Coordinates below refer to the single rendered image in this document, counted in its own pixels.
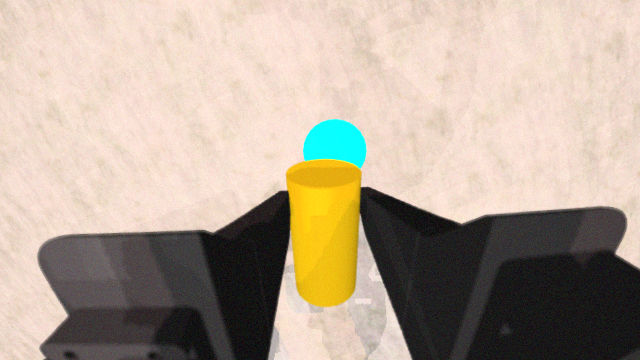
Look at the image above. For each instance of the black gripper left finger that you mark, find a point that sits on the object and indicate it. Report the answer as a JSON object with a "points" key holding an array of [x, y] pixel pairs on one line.
{"points": [[232, 276]]}

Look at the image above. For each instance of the yellow cylinder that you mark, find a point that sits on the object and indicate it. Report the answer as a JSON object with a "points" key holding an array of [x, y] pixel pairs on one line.
{"points": [[324, 199]]}

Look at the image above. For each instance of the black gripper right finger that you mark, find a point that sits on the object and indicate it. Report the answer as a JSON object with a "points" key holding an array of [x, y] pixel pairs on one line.
{"points": [[438, 273]]}

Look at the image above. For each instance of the cyan circle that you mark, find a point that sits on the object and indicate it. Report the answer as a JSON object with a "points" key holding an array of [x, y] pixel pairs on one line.
{"points": [[335, 139]]}

